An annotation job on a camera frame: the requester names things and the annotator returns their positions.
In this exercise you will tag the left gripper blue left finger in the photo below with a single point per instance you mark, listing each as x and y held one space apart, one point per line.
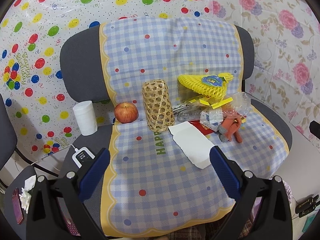
91 173

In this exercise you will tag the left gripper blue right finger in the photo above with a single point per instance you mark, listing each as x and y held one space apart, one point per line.
226 175

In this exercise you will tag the white paper napkin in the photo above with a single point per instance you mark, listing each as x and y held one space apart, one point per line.
195 146

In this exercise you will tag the red snack packet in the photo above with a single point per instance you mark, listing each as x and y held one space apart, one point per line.
203 129

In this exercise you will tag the orange plush toy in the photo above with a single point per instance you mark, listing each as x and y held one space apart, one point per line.
229 129

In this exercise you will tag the clear plastic bottle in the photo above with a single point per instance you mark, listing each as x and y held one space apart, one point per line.
231 107

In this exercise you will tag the clear plastic wrapper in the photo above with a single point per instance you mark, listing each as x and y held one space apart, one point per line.
187 112

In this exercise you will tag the yellow snack wrapper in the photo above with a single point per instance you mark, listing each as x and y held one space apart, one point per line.
209 102

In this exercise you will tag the yellow foam fruit net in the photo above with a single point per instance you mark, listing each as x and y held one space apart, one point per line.
213 86

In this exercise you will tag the white power strip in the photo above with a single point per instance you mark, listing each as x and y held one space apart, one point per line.
82 156

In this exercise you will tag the plaid trousers leg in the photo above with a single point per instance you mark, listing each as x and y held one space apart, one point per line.
203 231

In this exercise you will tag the crumpled white tissue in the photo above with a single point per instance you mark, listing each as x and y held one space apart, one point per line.
25 196

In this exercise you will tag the pink phone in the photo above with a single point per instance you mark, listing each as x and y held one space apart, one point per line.
17 206

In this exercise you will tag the red apple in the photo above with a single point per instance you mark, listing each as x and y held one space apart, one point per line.
126 112

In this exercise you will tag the woven bamboo basket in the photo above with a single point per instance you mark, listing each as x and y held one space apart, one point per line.
157 105

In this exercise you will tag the grey office chair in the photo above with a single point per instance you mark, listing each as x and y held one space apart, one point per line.
80 63

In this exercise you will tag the floral wall sheet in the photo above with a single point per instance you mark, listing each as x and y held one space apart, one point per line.
285 35

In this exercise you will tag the balloon print wall sheet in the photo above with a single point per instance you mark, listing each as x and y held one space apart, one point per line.
32 35

